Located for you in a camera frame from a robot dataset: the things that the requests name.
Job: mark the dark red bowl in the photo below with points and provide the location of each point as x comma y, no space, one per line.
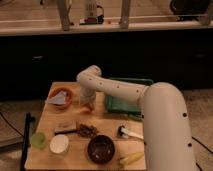
101,149

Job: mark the yellow banana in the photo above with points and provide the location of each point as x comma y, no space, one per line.
131,158

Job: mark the grey folded cloth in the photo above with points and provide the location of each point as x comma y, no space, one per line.
58,99

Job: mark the orange bowl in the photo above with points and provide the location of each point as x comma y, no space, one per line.
68,97

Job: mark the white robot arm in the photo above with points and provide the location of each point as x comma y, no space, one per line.
166,128

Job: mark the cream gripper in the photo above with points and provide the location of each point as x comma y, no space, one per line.
87,96

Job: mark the green plastic cup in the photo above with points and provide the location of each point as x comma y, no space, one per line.
38,140

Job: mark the white handled black brush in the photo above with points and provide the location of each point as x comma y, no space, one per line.
123,131

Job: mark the pile of brown nuts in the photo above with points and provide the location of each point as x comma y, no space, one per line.
87,131

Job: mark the orange apple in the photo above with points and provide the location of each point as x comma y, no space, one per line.
88,108

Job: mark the green plastic tray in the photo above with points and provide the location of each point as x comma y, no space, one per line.
116,105

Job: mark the white paper cup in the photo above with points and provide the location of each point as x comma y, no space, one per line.
59,144

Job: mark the black stand post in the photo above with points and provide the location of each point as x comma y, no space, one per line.
29,119

